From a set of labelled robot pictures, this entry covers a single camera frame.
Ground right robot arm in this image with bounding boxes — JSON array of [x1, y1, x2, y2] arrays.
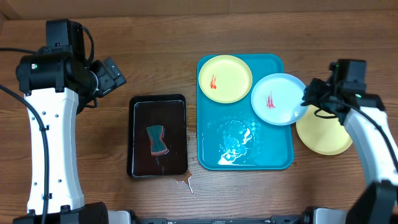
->
[[303, 78, 397, 223]]

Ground black water tray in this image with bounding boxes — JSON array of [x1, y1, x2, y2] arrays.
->
[[127, 94, 188, 179]]

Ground green orange sponge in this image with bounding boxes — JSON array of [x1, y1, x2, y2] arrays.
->
[[146, 125, 169, 156]]

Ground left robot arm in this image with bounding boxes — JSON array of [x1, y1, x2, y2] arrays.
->
[[13, 45, 132, 223]]

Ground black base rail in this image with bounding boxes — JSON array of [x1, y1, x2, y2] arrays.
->
[[131, 215, 312, 224]]

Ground yellow-green plate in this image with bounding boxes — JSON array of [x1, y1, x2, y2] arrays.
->
[[198, 55, 252, 103], [296, 105, 353, 156]]

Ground teal plastic tray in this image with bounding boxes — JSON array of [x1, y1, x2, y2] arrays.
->
[[196, 54, 295, 171]]

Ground light blue plate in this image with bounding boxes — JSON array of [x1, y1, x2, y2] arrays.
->
[[251, 73, 308, 126]]

